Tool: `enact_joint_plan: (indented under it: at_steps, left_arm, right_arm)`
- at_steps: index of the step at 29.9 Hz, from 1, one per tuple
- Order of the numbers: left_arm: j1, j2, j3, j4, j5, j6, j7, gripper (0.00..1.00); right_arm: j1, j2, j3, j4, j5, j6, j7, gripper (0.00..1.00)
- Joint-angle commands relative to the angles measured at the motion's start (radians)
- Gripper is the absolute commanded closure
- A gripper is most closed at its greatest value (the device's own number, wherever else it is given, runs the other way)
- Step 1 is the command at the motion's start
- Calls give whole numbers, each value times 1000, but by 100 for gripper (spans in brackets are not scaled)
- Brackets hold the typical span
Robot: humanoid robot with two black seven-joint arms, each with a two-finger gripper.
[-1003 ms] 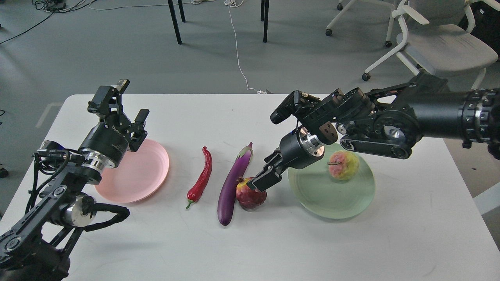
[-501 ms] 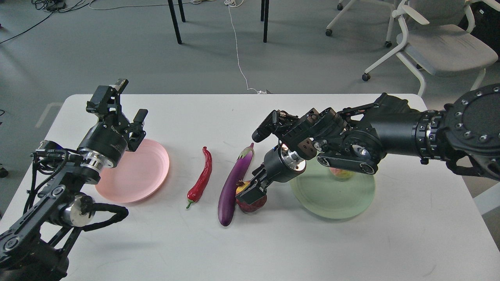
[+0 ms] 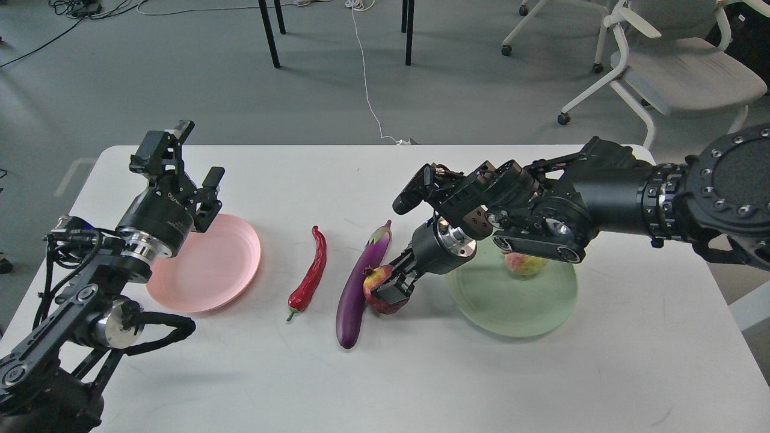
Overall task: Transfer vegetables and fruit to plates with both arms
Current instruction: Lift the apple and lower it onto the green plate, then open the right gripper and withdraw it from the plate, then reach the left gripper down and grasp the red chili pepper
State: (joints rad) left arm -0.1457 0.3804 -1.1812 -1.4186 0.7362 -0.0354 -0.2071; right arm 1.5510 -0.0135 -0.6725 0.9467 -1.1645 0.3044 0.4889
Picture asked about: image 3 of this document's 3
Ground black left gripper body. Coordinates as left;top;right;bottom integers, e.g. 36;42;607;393
116;187;217;257

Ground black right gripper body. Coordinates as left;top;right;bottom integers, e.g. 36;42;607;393
394;218;478;283

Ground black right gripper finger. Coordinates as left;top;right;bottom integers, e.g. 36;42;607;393
373;264;416;305

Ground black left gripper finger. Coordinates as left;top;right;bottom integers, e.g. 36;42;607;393
191;167;226;208
129;120;195;194

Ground red pomegranate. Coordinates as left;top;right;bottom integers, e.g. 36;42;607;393
363;264;410;315

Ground purple eggplant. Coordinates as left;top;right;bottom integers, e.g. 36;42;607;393
335;220;392;350

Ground red chili pepper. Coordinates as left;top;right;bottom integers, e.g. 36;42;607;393
286;226;327;322

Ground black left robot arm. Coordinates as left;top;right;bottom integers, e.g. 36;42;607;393
1;121;225;432

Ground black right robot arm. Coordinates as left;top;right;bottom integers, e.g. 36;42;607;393
372;125;769;305

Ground green plate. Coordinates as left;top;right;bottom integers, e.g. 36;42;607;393
445;239;579;338

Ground pink plate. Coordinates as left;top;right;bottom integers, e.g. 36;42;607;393
146;214;261;313

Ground black table leg left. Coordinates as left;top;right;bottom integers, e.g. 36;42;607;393
257;0;281;69

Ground black table leg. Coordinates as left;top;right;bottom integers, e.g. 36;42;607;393
401;0;415;67
257;0;281;69
273;0;287;35

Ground black table leg rear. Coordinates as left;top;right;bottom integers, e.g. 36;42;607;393
273;0;287;35

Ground black table leg right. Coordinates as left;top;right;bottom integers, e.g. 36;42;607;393
401;0;415;67

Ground grey white office chair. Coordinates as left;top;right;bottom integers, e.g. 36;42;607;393
556;1;768;149

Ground black floor cables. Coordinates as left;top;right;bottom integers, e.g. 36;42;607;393
0;0;151;70

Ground white floor cable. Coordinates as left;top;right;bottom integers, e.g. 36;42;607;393
345;0;411;146

